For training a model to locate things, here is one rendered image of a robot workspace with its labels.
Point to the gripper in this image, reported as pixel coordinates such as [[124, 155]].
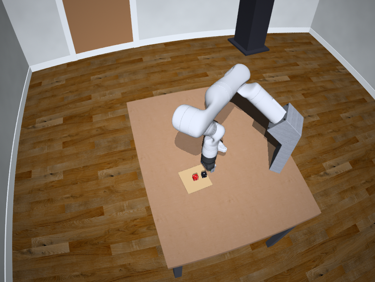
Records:
[[208, 158]]

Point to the tan flat mat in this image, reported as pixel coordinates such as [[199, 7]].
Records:
[[191, 185]]

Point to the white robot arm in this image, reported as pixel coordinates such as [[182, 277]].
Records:
[[196, 122]]

